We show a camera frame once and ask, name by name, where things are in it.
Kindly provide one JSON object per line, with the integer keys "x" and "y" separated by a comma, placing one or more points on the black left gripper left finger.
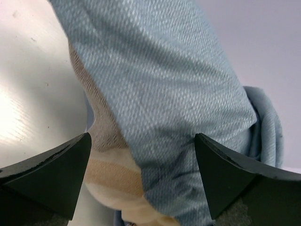
{"x": 43, "y": 190}

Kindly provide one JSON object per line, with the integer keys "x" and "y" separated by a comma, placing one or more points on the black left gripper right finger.
{"x": 241, "y": 191}

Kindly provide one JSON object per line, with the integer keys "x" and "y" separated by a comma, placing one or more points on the blue beige striped pillowcase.
{"x": 155, "y": 76}

